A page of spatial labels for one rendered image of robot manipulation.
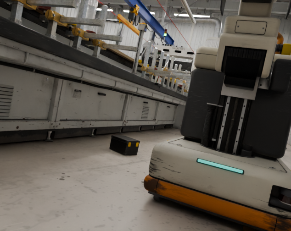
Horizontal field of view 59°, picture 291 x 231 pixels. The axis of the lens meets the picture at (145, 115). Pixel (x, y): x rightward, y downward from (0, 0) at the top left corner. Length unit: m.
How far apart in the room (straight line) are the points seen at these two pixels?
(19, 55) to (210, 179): 1.13
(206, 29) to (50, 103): 11.00
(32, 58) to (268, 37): 1.18
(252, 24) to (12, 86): 1.40
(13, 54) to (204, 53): 1.00
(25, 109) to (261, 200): 1.51
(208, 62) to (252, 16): 0.36
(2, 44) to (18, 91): 0.48
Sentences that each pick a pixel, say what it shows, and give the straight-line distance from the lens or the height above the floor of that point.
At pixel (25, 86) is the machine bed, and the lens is 1.90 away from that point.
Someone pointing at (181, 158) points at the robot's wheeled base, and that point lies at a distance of 1.14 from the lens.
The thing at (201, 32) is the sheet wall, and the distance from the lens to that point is 12.60.
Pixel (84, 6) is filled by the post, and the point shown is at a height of 0.99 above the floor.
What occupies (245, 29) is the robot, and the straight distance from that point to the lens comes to 1.23.
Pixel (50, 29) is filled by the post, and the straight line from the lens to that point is 1.66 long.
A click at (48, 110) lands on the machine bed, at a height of 0.24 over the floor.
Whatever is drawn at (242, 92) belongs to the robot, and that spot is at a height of 0.58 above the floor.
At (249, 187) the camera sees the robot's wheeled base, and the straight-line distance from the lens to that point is 1.13.
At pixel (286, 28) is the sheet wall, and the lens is 12.55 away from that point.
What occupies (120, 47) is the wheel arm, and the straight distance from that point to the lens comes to 2.01.
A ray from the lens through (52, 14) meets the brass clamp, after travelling 1.65.
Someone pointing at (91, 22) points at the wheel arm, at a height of 0.82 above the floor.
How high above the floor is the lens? 0.45
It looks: 3 degrees down
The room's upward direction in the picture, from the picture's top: 11 degrees clockwise
